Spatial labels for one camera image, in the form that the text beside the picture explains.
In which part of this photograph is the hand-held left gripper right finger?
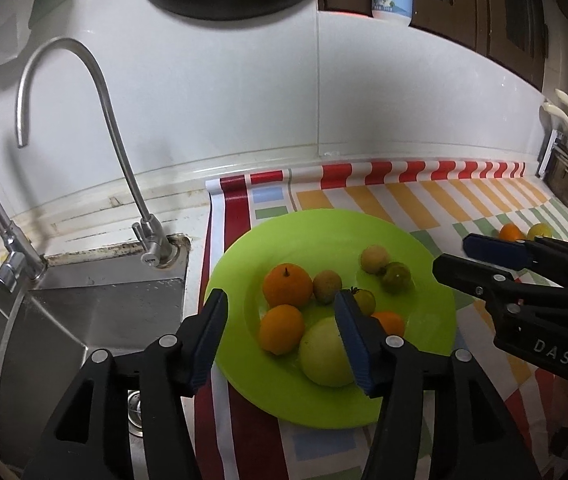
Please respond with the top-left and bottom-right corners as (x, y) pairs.
(334, 290), (534, 480)

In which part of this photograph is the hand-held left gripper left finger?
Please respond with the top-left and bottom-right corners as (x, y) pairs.
(23, 288), (229, 480)

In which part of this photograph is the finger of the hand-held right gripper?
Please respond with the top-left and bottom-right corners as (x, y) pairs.
(432, 254), (568, 321)
(462, 233), (568, 286)

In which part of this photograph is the green apple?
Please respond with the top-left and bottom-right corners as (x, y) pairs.
(299, 316), (359, 387)

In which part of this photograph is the green tomato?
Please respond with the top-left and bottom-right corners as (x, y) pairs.
(382, 261), (413, 294)
(351, 287), (377, 317)

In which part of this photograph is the small tan kiwi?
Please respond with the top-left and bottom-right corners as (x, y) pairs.
(360, 245), (391, 275)
(312, 270), (343, 305)

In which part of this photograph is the green plate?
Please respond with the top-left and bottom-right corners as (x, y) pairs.
(204, 208), (458, 430)

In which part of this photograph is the striped colourful tablecloth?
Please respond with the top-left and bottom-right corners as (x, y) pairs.
(191, 157), (568, 480)

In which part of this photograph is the sink drain strainer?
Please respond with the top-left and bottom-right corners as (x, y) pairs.
(126, 390), (143, 423)

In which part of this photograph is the white plastic dish rack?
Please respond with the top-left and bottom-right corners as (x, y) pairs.
(536, 130), (564, 178)

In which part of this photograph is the stainless steel sink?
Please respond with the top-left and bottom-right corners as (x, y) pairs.
(0, 247), (192, 480)

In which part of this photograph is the gooseneck steel faucet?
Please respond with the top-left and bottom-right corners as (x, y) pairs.
(16, 37), (177, 268)

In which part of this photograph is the dark brown window frame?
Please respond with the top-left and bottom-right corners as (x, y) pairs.
(324, 0), (549, 91)

